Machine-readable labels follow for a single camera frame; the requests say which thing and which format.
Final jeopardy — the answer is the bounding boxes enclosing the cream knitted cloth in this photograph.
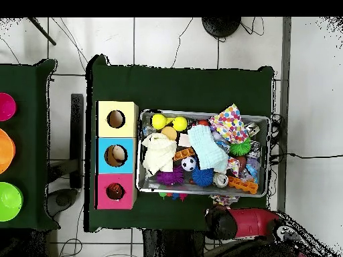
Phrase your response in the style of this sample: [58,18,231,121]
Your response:
[141,133,178,177]

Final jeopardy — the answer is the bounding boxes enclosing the purple spiky toy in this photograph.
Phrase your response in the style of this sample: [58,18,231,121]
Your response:
[155,166,185,186]

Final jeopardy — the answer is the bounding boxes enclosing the mint green cloth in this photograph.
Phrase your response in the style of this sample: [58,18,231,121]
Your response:
[186,124,230,173]

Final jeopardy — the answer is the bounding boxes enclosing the colourful polka dot cloth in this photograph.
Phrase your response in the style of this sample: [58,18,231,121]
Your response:
[208,103,250,145]
[210,194,241,207]

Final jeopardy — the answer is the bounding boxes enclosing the orange striped tiger plush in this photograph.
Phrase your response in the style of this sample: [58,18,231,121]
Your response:
[106,183,125,200]

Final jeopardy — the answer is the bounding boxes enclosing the wooden box with three holes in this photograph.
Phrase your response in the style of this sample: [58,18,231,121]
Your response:
[95,100,139,210]

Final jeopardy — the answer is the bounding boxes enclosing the shallow mesh bin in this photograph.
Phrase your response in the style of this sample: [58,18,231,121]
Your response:
[136,108,272,198]

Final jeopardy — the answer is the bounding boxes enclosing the orange round foam disc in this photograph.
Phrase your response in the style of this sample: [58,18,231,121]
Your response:
[160,125,178,141]

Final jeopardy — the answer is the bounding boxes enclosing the plain wooden block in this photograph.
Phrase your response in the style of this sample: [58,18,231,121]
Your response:
[178,133,192,148]

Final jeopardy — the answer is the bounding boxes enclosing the orange toy brick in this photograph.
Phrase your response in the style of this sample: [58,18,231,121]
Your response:
[227,175,259,195]
[173,147,196,162]

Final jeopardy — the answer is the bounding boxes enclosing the smooth yellow ball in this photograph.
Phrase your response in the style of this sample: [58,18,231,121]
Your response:
[172,116,188,133]

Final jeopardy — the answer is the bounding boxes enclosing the yellow tennis ball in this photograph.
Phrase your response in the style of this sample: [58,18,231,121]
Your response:
[151,114,167,131]

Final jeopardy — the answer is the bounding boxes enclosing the small soccer ball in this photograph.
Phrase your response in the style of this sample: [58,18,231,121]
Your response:
[181,156,197,172]

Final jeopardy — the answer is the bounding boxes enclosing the blue spiky toy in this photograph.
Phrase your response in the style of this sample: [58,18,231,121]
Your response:
[191,167,214,187]

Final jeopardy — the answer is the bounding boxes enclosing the dark green tablecloth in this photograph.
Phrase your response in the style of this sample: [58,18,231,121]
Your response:
[84,54,276,238]

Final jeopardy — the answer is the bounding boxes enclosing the black upright panel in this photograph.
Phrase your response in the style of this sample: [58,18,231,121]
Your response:
[69,93,84,189]

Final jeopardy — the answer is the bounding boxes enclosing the dark grey rounded base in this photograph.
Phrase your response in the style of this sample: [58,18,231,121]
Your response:
[44,187,79,218]

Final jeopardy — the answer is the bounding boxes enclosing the black round stand base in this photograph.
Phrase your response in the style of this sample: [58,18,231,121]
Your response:
[201,17,242,38]

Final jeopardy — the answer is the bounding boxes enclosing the dark green cloth side table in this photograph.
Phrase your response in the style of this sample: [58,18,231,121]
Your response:
[0,58,60,231]

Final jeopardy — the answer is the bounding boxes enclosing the orange plastic bowl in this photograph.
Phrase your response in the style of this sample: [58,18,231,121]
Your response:
[0,128,16,175]

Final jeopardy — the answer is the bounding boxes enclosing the pink plastic bowl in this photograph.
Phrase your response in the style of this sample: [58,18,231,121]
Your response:
[0,92,17,122]

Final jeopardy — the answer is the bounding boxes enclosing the black pole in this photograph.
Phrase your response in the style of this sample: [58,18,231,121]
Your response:
[27,17,57,46]

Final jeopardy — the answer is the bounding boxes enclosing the green plastic bowl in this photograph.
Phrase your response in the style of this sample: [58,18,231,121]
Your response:
[0,181,24,222]

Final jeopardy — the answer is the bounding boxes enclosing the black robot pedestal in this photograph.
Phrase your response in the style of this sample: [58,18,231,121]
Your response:
[141,228,207,257]

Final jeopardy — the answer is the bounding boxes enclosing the black cable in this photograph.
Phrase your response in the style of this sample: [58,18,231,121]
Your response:
[270,152,343,160]

